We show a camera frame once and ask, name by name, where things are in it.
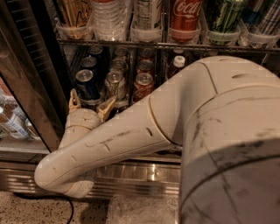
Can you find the white green can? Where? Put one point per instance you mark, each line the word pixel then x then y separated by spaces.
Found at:
pixel 115 85
pixel 118 64

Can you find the gold can top shelf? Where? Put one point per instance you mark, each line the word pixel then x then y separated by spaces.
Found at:
pixel 73 18

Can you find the front blue pepsi can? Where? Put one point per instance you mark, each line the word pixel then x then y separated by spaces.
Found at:
pixel 86 83

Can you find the water bottle behind glass door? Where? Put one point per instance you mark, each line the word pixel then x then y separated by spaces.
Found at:
pixel 12 123

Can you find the stainless steel fridge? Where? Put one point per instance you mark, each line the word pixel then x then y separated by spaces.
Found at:
pixel 155 173

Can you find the blue pepsi can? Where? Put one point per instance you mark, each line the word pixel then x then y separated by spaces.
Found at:
pixel 86 83
pixel 95 51
pixel 89 63

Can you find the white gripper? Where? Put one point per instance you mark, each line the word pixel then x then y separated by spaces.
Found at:
pixel 82 117

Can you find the glass fridge door left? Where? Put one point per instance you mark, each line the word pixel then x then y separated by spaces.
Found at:
pixel 34 68

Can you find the large coca-cola can top shelf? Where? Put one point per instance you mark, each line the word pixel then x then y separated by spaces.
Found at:
pixel 184 17

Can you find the green monster can top shelf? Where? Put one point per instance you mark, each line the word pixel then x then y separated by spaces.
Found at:
pixel 223 16

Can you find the brown tea bottle white cap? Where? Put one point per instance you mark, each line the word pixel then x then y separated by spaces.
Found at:
pixel 178 64

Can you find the front red coke can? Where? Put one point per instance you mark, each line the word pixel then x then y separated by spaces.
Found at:
pixel 143 86

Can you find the clear water bottle top shelf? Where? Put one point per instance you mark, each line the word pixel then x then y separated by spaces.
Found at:
pixel 111 18

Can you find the clear plastic bag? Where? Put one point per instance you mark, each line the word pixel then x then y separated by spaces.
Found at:
pixel 142 210

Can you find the red coke can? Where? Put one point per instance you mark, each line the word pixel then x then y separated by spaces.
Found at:
pixel 145 66
pixel 143 86

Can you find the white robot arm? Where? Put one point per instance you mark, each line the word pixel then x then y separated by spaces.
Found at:
pixel 224 113

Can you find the front white green can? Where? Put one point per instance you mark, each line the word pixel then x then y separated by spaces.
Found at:
pixel 115 85

